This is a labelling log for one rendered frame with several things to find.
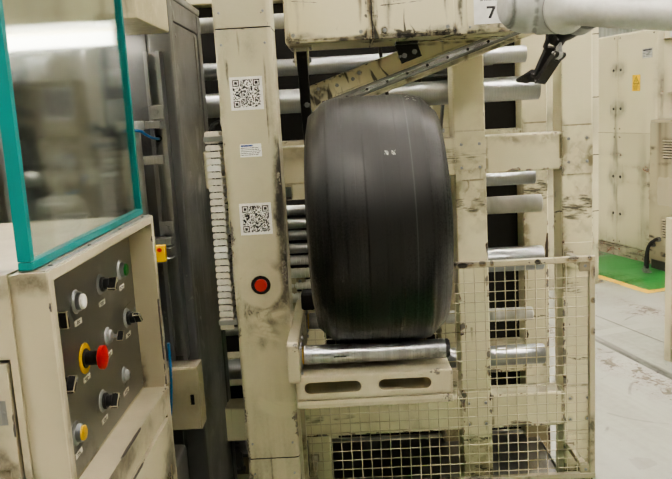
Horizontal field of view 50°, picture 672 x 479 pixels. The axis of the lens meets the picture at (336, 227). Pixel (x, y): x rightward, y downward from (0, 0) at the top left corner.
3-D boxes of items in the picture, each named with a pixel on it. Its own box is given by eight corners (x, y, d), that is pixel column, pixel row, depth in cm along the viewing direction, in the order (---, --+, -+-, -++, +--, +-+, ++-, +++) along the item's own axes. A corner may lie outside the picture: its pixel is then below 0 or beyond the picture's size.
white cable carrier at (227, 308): (220, 330, 175) (203, 131, 168) (223, 324, 180) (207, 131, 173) (238, 329, 175) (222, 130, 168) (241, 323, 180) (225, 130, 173)
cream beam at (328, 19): (285, 45, 189) (281, -14, 186) (291, 53, 214) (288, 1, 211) (518, 31, 188) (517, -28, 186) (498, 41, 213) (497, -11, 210)
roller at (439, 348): (299, 368, 168) (298, 349, 167) (300, 361, 172) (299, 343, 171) (451, 360, 167) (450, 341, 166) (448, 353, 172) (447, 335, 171)
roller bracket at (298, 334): (288, 385, 164) (286, 343, 163) (298, 332, 204) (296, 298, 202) (303, 384, 164) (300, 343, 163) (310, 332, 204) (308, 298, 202)
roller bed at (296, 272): (257, 307, 214) (250, 207, 209) (262, 295, 228) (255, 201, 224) (324, 304, 213) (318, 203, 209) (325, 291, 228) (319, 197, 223)
